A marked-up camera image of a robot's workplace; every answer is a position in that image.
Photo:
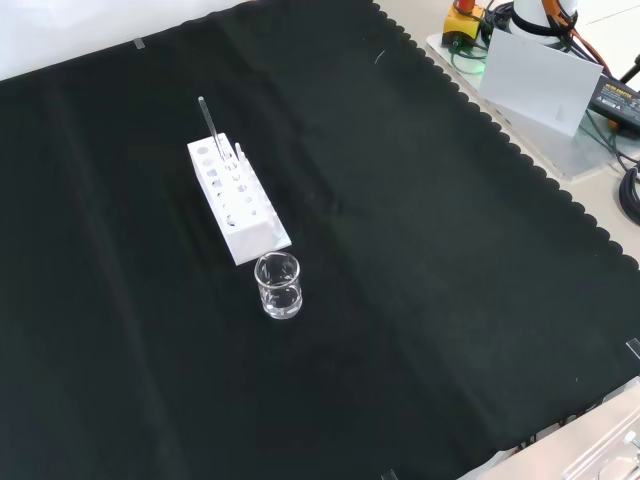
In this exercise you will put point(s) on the black power adapter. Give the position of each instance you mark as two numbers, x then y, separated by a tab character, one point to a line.
617	97

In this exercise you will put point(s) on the pale board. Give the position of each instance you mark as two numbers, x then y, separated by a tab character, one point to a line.
540	80

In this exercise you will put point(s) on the clear acrylic stand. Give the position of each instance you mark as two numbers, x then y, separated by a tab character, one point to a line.
607	450

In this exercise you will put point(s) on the white test tube rack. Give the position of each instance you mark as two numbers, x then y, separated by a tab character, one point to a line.
245	235

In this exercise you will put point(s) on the black bench cloth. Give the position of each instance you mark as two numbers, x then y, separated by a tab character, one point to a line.
400	250

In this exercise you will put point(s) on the clear cloth clip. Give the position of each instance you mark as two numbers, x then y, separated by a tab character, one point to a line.
634	348
389	475
139	44

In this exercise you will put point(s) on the yellow stop button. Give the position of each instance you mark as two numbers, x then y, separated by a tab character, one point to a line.
460	22

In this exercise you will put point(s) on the clear glass rod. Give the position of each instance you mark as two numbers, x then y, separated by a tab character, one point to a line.
207	120

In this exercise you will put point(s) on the small clear glass beaker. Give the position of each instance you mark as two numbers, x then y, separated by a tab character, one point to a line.
278	292

